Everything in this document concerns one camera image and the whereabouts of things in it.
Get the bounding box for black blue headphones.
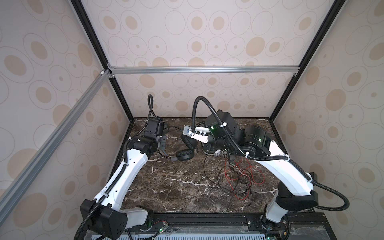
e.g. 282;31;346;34
171;135;198;162

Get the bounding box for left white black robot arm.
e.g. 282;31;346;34
74;95;165;240

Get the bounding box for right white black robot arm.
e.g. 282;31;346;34
185;96;350;225

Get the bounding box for white black headphones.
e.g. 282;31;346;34
202;143;227;156

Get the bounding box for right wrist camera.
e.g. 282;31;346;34
183;126;210;144

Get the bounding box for red headphone cable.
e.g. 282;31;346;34
224;157;266;202

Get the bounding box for horizontal aluminium rail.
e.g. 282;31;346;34
110;66;300;75

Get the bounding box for right black corner post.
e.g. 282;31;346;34
269;0;346;122

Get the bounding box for black corner post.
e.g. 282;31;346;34
70;0;135;122
269;0;346;122

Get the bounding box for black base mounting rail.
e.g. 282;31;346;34
78;212;337;240

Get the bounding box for left black corner post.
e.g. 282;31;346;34
70;0;135;122

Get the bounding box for diagonal aluminium rail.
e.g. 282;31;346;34
1;69;111;225

